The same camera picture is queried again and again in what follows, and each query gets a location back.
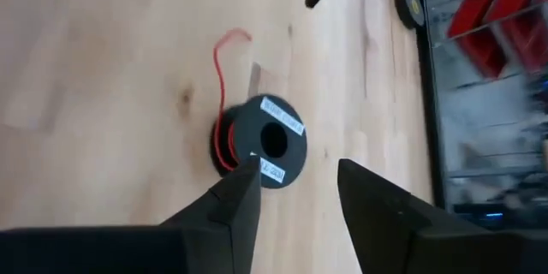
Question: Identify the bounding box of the metal wire shelving rack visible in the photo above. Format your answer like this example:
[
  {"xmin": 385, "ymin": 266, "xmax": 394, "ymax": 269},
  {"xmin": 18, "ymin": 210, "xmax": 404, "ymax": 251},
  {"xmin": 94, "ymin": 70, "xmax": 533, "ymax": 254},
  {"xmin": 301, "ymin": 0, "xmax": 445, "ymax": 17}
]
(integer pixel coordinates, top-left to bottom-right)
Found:
[{"xmin": 427, "ymin": 0, "xmax": 548, "ymax": 95}]

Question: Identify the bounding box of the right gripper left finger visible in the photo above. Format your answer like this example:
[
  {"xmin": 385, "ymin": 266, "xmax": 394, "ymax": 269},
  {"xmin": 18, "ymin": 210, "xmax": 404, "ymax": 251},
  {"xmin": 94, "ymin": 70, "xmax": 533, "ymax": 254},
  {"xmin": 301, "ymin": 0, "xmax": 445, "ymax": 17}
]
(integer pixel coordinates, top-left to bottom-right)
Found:
[{"xmin": 0, "ymin": 155, "xmax": 263, "ymax": 274}]

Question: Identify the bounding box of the black tape roll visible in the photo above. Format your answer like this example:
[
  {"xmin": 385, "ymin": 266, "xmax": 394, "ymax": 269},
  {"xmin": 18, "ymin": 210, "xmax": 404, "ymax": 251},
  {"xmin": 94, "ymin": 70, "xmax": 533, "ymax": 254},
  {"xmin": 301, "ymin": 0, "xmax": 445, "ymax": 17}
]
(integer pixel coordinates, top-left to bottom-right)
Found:
[{"xmin": 394, "ymin": 0, "xmax": 426, "ymax": 32}]

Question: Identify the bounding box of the black wire spool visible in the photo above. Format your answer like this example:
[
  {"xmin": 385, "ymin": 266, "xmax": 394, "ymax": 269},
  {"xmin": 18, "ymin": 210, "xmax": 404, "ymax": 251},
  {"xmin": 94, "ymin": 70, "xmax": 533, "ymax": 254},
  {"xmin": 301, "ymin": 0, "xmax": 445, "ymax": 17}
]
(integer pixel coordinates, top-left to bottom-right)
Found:
[{"xmin": 209, "ymin": 93, "xmax": 309, "ymax": 190}]

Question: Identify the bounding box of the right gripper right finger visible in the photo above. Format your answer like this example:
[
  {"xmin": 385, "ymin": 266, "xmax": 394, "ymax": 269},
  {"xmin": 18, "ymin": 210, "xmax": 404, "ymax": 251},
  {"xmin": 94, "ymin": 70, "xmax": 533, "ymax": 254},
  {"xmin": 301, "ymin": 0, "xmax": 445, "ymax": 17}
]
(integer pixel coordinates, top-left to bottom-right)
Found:
[{"xmin": 337, "ymin": 158, "xmax": 548, "ymax": 274}]

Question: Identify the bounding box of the thin red wire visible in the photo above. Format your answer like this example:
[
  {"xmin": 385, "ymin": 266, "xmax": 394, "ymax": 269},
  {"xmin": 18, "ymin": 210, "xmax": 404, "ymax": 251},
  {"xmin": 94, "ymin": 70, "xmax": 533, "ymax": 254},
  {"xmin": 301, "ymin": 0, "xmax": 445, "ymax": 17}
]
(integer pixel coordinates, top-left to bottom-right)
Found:
[{"xmin": 211, "ymin": 27, "xmax": 253, "ymax": 174}]

